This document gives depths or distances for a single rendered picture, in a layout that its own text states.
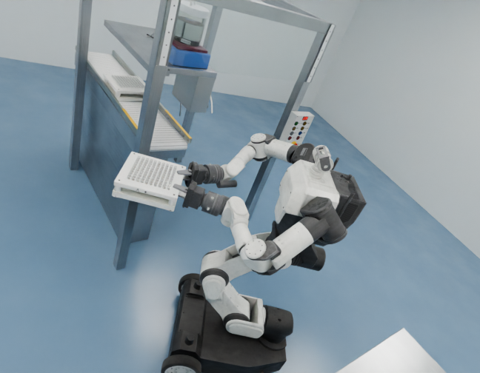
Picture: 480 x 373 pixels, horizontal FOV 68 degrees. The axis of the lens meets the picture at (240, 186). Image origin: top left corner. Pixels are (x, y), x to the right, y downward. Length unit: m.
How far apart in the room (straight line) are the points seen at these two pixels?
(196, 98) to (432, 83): 3.75
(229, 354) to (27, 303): 1.12
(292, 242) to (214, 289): 0.63
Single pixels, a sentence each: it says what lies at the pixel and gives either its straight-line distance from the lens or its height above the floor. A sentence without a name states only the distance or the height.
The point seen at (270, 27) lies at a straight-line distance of 1.92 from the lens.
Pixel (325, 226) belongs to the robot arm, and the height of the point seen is 1.19.
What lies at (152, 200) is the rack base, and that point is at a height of 0.98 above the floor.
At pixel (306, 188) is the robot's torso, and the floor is 1.23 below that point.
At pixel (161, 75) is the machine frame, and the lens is 1.70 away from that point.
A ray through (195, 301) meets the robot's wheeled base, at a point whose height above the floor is 0.19.
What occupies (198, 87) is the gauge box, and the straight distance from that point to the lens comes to 1.89.
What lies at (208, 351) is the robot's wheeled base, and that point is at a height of 0.17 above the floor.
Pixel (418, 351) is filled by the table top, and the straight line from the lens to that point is 1.68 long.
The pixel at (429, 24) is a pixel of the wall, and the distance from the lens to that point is 5.44.
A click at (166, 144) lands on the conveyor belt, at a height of 0.88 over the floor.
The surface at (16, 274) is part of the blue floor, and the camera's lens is 2.44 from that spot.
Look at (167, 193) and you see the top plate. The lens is 1.40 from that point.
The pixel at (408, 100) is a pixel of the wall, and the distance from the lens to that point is 5.31.
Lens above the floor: 1.87
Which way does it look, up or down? 32 degrees down
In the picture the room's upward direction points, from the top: 22 degrees clockwise
